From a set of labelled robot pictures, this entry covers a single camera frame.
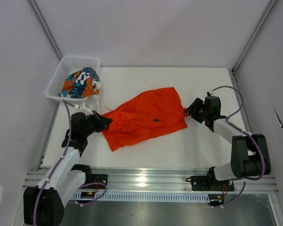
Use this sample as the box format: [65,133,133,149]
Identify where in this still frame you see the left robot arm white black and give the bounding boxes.
[23,111,112,226]

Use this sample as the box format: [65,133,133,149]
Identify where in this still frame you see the orange shorts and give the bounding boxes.
[103,87,187,152]

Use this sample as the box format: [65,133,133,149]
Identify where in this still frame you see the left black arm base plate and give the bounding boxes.
[85,174,108,189]

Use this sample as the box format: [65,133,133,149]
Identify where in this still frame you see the right aluminium frame post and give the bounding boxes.
[232,0,280,76]

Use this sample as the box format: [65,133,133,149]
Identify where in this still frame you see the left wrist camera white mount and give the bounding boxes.
[74,102,93,116]

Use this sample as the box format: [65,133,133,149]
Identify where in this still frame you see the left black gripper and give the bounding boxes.
[83,110,112,137]

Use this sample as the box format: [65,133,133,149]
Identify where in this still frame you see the aluminium rail beam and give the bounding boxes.
[23,168,279,194]

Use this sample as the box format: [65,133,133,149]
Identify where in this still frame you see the purple cable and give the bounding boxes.
[32,100,107,224]
[208,86,266,209]

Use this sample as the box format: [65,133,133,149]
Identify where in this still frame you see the left aluminium side rail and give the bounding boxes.
[34,103,60,171]

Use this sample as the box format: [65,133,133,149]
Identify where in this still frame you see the right aluminium side rail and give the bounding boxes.
[228,68,266,175]

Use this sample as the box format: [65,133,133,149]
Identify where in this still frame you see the slotted white cable duct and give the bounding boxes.
[69,192,210,202]

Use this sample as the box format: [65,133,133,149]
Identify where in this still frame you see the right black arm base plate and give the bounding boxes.
[185,176,234,192]

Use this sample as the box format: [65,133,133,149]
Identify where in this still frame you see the left aluminium frame post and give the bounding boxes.
[27,0,63,60]

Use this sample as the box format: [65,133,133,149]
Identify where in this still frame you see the white plastic basket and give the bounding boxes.
[44,55,101,103]

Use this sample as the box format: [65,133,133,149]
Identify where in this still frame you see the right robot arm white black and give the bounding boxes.
[184,96,271,190]

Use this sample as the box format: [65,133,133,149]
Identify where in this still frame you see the aluminium frame post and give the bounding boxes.
[232,0,280,76]
[27,0,63,60]

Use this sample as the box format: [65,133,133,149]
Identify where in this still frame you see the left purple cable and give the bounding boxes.
[32,100,107,224]

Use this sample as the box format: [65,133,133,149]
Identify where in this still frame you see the colourful patterned shorts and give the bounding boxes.
[58,67,101,99]

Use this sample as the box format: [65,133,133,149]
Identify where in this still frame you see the aluminium side rail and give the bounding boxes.
[228,68,266,175]
[34,103,60,171]

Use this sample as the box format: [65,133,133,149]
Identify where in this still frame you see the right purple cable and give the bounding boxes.
[208,86,266,209]

